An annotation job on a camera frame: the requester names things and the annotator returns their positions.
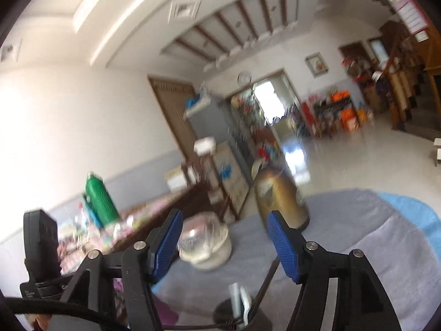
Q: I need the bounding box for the green thermos jug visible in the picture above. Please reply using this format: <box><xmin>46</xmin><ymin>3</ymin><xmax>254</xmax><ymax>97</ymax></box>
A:
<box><xmin>84</xmin><ymin>172</ymin><xmax>121</xmax><ymax>229</ymax></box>

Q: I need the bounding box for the purple thermos bottle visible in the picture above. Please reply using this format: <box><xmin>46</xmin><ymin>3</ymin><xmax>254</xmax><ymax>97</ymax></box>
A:
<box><xmin>113</xmin><ymin>279</ymin><xmax>179</xmax><ymax>328</ymax></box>

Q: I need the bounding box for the tall orange box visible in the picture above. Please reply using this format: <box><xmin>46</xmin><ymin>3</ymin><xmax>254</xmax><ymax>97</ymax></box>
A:
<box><xmin>340</xmin><ymin>108</ymin><xmax>361</xmax><ymax>132</ymax></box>

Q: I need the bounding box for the white box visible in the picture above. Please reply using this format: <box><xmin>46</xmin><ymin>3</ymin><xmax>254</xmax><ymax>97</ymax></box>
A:
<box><xmin>164</xmin><ymin>169</ymin><xmax>190</xmax><ymax>190</ymax></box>

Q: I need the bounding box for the wooden chair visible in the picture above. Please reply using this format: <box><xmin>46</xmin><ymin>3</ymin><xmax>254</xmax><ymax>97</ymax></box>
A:
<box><xmin>181</xmin><ymin>158</ymin><xmax>215</xmax><ymax>188</ymax></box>

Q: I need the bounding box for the grey refrigerator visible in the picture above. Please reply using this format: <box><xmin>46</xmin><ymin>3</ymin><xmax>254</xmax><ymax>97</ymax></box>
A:
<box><xmin>184</xmin><ymin>94</ymin><xmax>256</xmax><ymax>212</ymax></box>

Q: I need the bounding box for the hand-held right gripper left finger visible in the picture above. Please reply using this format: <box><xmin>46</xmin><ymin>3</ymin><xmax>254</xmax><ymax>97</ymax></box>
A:
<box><xmin>48</xmin><ymin>208</ymin><xmax>184</xmax><ymax>331</ymax></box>

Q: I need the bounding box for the glass bowl in plastic bag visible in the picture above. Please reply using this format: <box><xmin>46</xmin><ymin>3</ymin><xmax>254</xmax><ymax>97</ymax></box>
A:
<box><xmin>179</xmin><ymin>212</ymin><xmax>228</xmax><ymax>252</ymax></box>

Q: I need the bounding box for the pile of packets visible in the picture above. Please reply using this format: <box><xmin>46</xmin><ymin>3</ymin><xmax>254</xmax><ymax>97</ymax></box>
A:
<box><xmin>57</xmin><ymin>196</ymin><xmax>166</xmax><ymax>260</ymax></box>

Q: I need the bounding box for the bronze electric kettle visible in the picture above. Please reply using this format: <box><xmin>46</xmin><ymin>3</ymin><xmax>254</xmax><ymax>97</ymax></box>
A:
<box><xmin>251</xmin><ymin>160</ymin><xmax>311</xmax><ymax>232</ymax></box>

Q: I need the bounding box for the white plastic spoon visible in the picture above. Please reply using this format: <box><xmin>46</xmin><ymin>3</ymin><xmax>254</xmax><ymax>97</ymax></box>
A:
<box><xmin>240</xmin><ymin>286</ymin><xmax>251</xmax><ymax>325</ymax></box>

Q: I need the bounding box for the white cabinet with blue print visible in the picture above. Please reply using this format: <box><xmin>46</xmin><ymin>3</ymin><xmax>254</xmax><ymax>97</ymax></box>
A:
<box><xmin>209</xmin><ymin>141</ymin><xmax>253</xmax><ymax>212</ymax></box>

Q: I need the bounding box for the dark wooden dining table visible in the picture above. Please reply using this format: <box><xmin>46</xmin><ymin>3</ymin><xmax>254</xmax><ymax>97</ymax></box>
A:
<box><xmin>311</xmin><ymin>98</ymin><xmax>356</xmax><ymax>137</ymax></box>

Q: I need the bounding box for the white bowl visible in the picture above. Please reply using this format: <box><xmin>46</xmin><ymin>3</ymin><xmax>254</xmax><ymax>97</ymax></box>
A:
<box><xmin>177</xmin><ymin>225</ymin><xmax>232</xmax><ymax>271</ymax></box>

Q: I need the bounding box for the carved wooden sideboard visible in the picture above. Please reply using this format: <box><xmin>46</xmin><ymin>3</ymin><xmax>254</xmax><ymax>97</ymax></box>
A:
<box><xmin>52</xmin><ymin>183</ymin><xmax>215</xmax><ymax>266</ymax></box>

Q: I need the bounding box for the dark perforated utensil holder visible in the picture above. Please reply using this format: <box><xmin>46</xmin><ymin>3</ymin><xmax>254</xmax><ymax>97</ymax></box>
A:
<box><xmin>213</xmin><ymin>298</ymin><xmax>273</xmax><ymax>331</ymax></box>

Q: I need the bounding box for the framed wall picture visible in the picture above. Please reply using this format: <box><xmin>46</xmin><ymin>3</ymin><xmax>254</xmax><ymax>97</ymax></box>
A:
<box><xmin>305</xmin><ymin>52</ymin><xmax>327</xmax><ymax>77</ymax></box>

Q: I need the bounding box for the wooden staircase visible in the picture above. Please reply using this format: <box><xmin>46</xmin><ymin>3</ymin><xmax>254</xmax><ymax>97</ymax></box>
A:
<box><xmin>378</xmin><ymin>20</ymin><xmax>441</xmax><ymax>139</ymax></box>

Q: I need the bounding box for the pink wall calendar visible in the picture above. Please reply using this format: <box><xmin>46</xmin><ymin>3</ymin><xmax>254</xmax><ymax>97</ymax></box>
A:
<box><xmin>371</xmin><ymin>0</ymin><xmax>432</xmax><ymax>44</ymax></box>

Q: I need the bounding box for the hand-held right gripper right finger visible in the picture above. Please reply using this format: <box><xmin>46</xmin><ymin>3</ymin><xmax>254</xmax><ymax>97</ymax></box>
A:
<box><xmin>267</xmin><ymin>210</ymin><xmax>402</xmax><ymax>331</ymax></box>

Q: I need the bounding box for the brown wooden door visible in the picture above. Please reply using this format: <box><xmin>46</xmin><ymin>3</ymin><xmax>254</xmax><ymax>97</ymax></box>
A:
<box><xmin>147</xmin><ymin>74</ymin><xmax>208</xmax><ymax>167</ymax></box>

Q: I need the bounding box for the bunch of dark chopsticks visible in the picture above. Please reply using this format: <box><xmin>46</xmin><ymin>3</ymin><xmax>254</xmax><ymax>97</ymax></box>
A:
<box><xmin>246</xmin><ymin>258</ymin><xmax>280</xmax><ymax>322</ymax></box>

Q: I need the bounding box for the grey tablecloth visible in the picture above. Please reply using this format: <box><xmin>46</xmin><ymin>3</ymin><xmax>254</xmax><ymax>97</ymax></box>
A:
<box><xmin>152</xmin><ymin>188</ymin><xmax>439</xmax><ymax>331</ymax></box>

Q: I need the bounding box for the black cable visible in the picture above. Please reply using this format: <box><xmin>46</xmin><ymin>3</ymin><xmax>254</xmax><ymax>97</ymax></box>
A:
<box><xmin>0</xmin><ymin>297</ymin><xmax>129</xmax><ymax>331</ymax></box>

